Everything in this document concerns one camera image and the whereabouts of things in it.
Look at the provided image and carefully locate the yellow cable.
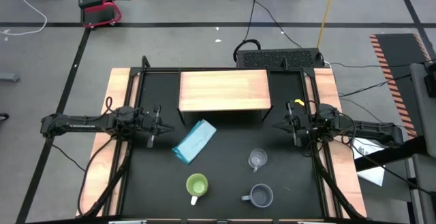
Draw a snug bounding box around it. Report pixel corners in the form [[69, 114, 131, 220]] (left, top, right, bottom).
[[316, 0, 339, 49]]

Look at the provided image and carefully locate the white paper sheet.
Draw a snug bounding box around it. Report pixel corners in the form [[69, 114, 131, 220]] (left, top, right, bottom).
[[349, 137, 386, 187]]

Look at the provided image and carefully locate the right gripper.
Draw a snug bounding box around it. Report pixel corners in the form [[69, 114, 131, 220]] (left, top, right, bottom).
[[272, 101, 309, 147]]

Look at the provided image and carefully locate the wooden shelf with black legs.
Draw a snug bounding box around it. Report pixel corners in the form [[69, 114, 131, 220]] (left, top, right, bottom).
[[176, 69, 275, 125]]

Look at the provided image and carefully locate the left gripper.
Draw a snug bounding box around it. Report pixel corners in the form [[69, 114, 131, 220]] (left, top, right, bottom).
[[141, 103, 175, 148]]

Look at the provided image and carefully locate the light blue folded cloth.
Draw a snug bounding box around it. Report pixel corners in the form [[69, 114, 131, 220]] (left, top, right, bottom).
[[172, 118, 217, 165]]

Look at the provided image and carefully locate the black floor cable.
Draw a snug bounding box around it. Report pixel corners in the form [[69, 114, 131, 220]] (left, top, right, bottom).
[[337, 73, 414, 97]]

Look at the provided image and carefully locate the grey cabinet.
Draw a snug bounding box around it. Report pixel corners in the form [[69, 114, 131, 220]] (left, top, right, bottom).
[[408, 62, 436, 224]]

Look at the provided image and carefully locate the clear plastic measuring cup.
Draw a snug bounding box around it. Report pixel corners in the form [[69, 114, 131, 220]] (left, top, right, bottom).
[[247, 148, 268, 173]]

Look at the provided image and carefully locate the grey table foot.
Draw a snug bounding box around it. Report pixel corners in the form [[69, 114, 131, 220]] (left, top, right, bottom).
[[0, 72, 20, 83]]

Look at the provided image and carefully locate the white cable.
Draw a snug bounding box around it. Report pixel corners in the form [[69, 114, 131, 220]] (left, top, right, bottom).
[[0, 0, 48, 36]]

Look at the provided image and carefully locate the large hazard striped black mat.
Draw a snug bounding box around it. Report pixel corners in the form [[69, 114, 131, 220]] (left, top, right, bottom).
[[369, 33, 432, 140]]

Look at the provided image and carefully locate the black perforated computer case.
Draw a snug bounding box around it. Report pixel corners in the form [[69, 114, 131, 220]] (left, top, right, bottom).
[[236, 48, 324, 69]]

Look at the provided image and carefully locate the black computer cable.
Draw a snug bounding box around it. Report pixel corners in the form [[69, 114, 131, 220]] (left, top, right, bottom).
[[232, 0, 262, 63]]

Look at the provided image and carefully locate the green mug with white handle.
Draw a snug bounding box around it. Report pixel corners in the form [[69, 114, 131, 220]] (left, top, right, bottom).
[[185, 173, 209, 206]]

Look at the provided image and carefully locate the grey mug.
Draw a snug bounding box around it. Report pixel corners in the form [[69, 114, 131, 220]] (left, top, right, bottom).
[[240, 183, 274, 208]]

